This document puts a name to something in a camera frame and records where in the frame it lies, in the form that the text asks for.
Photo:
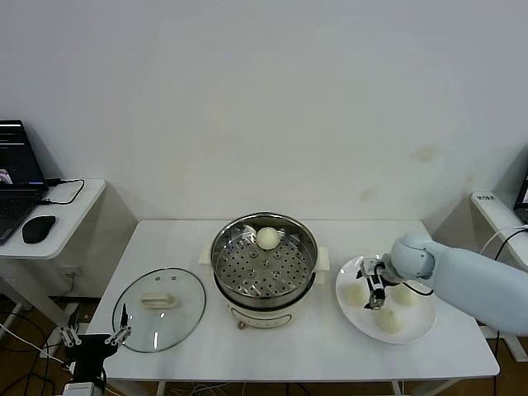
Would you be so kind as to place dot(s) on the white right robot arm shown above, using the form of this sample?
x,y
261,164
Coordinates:
x,y
466,280

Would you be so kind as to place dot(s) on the small printed table label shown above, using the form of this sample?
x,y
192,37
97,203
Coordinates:
x,y
484,197

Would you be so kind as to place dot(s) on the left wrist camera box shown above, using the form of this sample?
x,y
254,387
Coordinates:
x,y
80,388

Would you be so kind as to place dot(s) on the white round plate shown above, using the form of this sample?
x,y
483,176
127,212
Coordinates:
x,y
416,326

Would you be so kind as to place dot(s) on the white rounded side table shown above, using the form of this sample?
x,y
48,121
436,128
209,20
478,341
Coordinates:
x,y
62,231

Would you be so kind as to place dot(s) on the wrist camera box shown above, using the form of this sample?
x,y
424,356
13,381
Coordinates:
x,y
365,268
80,388

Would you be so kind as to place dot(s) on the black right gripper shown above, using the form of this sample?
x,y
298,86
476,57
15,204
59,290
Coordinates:
x,y
379,272

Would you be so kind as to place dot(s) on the white steamed baozi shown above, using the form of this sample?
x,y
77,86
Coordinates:
x,y
354,296
267,238
389,321
406,296

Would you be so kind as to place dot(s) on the cream electric cooking pot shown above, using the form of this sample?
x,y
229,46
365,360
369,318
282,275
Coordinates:
x,y
268,315

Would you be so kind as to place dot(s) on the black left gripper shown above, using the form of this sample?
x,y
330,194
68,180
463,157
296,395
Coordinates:
x,y
88,350

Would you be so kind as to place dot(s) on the black computer mouse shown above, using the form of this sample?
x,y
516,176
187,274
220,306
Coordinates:
x,y
38,229

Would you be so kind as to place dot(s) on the round glass pot lid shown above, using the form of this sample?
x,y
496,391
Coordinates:
x,y
173,330

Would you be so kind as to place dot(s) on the stainless steel steamer basket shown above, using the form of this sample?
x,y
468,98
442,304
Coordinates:
x,y
264,280

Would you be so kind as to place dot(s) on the black open laptop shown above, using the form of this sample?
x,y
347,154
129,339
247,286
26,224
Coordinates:
x,y
16,156

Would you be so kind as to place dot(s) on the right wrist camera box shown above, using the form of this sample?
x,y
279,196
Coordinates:
x,y
365,268

